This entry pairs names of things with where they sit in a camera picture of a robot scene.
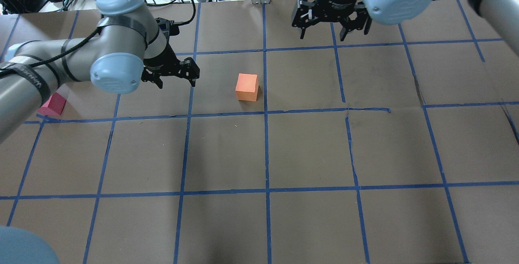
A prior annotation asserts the red foam block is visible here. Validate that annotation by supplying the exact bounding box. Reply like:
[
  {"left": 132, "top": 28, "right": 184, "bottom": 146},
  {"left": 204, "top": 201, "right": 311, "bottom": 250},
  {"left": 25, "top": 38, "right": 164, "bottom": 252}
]
[{"left": 37, "top": 92, "right": 67, "bottom": 116}]

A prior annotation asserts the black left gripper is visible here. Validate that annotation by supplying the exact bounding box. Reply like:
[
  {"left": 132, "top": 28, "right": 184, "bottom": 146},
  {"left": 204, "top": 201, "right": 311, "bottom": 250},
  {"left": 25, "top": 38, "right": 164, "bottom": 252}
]
[{"left": 141, "top": 47, "right": 200, "bottom": 89}]

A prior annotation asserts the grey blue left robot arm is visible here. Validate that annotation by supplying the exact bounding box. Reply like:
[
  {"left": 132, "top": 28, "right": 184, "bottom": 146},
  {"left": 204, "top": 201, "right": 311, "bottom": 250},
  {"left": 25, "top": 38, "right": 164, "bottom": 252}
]
[{"left": 0, "top": 0, "right": 200, "bottom": 142}]

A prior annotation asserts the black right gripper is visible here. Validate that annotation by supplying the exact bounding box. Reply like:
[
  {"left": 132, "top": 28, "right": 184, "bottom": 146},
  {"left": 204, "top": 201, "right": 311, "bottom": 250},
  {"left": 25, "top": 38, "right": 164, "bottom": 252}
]
[{"left": 292, "top": 0, "right": 371, "bottom": 41}]

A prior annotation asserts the orange foam block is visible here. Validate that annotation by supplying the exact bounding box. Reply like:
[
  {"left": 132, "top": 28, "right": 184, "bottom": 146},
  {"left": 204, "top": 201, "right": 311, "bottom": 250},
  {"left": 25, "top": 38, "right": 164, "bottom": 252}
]
[{"left": 235, "top": 73, "right": 259, "bottom": 102}]

